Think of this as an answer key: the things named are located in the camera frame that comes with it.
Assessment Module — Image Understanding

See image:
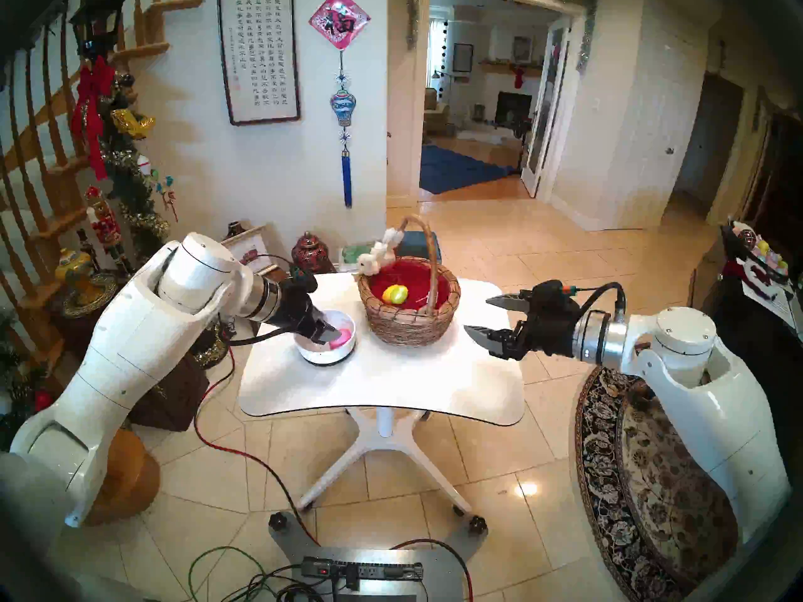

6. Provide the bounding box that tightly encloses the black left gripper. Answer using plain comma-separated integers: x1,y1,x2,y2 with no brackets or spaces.
271,280,343,346

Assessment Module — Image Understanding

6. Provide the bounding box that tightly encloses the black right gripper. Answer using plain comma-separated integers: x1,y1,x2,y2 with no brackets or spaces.
464,292,581,361

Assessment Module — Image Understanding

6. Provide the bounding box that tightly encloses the brown wicker basket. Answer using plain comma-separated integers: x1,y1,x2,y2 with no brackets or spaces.
358,215,462,347

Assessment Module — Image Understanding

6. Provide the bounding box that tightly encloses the colourful egg centrepiece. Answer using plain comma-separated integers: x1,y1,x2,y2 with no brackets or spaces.
728,220,791,288

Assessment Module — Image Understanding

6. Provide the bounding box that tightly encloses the white round bowl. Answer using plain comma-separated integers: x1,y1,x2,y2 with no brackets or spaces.
295,310,357,365

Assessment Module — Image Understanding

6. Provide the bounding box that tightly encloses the red cloisonne lidded jar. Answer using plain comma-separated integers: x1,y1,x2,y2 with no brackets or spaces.
292,231,331,274

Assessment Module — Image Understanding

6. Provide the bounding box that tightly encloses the red shredded paper filling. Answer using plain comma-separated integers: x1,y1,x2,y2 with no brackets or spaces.
370,260,452,311

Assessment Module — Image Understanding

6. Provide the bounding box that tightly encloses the blue open box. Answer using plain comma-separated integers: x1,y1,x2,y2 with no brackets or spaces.
395,231,442,260

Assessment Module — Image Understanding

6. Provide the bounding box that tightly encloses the framed red shoe picture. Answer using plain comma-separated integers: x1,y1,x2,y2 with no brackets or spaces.
223,224,277,272

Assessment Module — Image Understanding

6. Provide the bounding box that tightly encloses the blue floor rug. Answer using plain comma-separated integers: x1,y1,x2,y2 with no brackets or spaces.
419,144,515,195

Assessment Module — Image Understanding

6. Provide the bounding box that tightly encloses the dark wooden side table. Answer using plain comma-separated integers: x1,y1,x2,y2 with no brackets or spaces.
47,272,211,432

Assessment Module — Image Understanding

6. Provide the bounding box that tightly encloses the black fireplace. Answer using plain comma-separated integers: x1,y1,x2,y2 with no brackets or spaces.
494,91,533,126

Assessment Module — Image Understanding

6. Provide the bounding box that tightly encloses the tan armchair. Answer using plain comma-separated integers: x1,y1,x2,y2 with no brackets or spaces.
423,88,449,134

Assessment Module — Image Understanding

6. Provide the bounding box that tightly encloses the white glass french door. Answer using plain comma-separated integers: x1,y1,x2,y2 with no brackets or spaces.
521,16,572,198

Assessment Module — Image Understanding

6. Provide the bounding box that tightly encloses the blue vase tassel hanging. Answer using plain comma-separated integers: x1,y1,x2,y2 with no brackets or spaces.
329,50,357,208

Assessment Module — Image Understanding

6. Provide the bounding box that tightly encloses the ornate decorative plate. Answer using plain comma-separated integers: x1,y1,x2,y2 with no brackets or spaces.
60,273,120,319

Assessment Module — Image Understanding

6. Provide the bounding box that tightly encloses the white panel door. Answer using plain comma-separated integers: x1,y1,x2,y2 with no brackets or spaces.
612,27,697,230

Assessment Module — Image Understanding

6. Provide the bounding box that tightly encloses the black power strip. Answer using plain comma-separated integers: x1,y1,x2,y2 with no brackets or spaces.
301,557,424,581

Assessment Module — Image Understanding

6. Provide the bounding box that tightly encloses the green tinsel christmas garland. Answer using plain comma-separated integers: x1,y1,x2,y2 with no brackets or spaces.
100,71,173,263

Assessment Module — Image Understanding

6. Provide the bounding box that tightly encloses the red nutcracker figure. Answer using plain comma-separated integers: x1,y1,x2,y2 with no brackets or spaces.
83,186,134,278

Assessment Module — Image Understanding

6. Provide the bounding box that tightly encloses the oriental patterned rug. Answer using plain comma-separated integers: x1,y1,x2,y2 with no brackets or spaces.
568,366,738,602

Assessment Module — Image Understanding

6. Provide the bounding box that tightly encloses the small black nutcracker figure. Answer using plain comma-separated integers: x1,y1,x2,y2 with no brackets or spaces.
75,229,101,272

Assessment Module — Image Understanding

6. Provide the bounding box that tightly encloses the yellow porcelain urn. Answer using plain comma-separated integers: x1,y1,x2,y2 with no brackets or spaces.
55,248,93,300

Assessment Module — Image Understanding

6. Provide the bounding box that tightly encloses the gold ingot ornament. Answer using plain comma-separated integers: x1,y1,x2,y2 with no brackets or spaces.
112,108,156,139

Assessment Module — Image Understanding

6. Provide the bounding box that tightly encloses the framed chinese calligraphy scroll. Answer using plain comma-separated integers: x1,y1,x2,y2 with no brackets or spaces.
216,0,300,126

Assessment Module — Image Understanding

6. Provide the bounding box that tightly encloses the wooden staircase banister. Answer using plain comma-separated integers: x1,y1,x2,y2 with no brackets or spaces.
0,0,205,526

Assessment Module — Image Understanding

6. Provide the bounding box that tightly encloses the silver tinsel doorway garland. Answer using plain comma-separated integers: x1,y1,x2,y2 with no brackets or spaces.
407,0,598,73

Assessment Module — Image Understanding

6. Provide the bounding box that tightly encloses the red diamond fu decoration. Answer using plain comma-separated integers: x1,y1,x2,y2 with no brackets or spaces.
308,0,371,50

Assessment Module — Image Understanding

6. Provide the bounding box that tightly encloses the red ribbon bow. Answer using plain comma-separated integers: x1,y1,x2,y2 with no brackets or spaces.
69,55,117,181

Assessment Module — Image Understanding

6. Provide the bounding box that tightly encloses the black lantern lamp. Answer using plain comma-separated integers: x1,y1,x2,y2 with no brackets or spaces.
68,0,129,59

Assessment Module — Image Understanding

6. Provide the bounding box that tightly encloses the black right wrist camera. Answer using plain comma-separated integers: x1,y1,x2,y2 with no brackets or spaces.
532,280,581,313

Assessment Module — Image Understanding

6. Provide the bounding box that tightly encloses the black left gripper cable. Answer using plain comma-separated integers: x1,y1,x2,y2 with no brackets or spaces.
229,328,295,347

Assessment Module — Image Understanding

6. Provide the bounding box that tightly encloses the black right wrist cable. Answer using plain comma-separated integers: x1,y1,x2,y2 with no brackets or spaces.
568,282,628,322

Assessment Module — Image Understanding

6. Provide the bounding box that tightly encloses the white table pedestal base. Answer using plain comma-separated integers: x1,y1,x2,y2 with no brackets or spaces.
295,406,472,517

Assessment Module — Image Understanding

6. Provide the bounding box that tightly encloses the green floor cable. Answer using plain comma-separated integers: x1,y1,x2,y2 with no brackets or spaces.
188,546,270,602

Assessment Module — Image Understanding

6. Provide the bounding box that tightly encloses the grey metal robot base plate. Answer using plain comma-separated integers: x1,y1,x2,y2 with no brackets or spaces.
269,512,489,602

